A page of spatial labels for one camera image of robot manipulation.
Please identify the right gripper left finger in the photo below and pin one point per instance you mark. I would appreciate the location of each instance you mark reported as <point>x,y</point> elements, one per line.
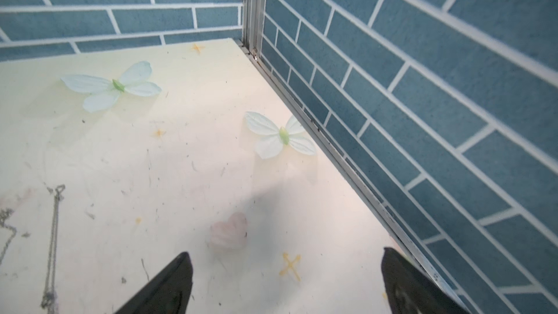
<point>167,293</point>

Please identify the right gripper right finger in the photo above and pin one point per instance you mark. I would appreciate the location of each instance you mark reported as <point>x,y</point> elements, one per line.
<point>410,291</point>

